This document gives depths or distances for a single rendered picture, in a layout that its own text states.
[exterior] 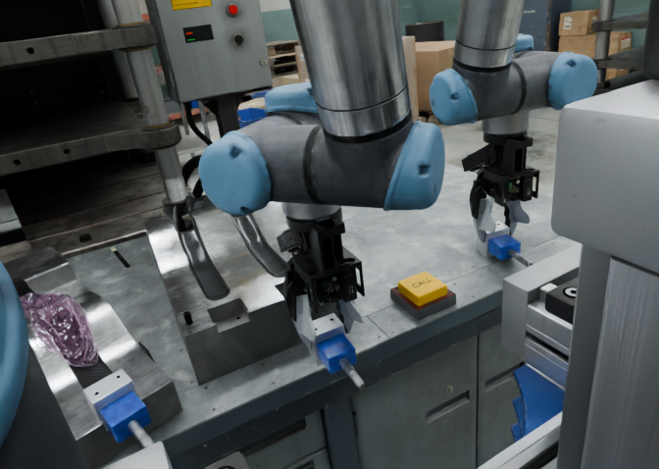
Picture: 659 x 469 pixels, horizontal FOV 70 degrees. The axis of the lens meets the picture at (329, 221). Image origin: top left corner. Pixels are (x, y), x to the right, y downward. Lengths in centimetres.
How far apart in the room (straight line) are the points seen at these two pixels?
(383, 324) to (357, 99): 50
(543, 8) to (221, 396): 703
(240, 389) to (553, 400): 41
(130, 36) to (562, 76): 97
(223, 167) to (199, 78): 106
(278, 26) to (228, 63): 668
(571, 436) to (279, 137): 33
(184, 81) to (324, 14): 116
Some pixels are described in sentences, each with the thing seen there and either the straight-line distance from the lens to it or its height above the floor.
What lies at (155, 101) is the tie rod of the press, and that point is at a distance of 134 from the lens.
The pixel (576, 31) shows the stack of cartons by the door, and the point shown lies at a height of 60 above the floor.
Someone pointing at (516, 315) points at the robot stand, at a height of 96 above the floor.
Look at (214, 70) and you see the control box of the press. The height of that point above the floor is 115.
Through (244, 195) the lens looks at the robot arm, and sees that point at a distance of 44.
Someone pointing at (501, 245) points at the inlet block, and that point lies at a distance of 93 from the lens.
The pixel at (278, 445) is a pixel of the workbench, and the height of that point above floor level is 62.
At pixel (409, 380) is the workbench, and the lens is 94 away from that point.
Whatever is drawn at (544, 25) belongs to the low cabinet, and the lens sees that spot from 741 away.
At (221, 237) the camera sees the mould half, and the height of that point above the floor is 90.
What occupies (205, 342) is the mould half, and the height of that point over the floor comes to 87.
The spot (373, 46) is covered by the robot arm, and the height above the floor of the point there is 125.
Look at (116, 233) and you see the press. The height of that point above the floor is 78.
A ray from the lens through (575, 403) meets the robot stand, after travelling 18.
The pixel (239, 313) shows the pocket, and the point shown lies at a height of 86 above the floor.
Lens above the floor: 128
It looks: 24 degrees down
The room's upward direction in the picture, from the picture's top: 7 degrees counter-clockwise
